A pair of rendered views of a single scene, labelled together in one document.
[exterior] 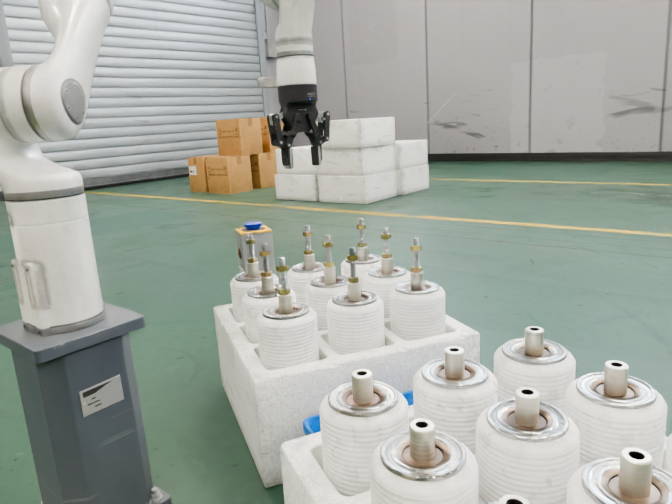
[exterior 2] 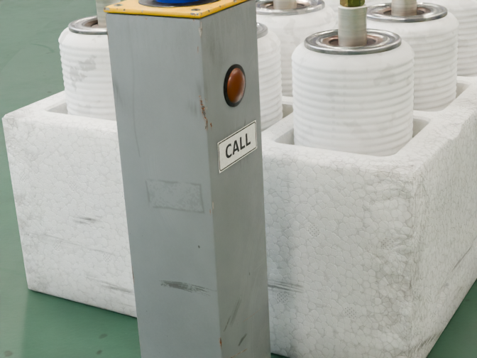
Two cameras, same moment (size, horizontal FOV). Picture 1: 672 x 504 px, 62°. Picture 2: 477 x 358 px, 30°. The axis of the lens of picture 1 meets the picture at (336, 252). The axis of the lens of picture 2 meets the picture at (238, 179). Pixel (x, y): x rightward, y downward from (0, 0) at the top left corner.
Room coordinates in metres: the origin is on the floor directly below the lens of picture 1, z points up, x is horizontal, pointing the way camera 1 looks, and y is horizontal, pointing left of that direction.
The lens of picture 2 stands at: (1.58, 0.63, 0.41)
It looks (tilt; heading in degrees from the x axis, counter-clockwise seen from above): 22 degrees down; 231
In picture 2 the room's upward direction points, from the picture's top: 3 degrees counter-clockwise
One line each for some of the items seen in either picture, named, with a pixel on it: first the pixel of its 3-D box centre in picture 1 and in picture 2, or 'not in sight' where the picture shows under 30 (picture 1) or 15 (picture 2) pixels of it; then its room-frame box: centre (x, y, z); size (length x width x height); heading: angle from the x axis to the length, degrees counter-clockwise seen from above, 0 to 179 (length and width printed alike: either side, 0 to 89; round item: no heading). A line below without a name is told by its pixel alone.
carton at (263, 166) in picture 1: (258, 169); not in sight; (5.03, 0.65, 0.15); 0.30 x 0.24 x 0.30; 50
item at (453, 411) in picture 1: (455, 443); not in sight; (0.60, -0.13, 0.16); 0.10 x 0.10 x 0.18
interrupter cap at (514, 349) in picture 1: (533, 351); not in sight; (0.64, -0.24, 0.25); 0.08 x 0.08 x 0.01
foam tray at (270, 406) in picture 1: (335, 362); (289, 165); (1.00, 0.01, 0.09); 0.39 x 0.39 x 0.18; 20
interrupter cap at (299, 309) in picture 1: (286, 311); not in sight; (0.85, 0.09, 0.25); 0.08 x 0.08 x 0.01
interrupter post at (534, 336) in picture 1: (534, 341); not in sight; (0.64, -0.24, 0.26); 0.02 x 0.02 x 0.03
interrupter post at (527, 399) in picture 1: (527, 407); not in sight; (0.49, -0.17, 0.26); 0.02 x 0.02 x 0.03
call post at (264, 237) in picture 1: (259, 296); (199, 230); (1.25, 0.18, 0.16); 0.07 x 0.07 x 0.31; 20
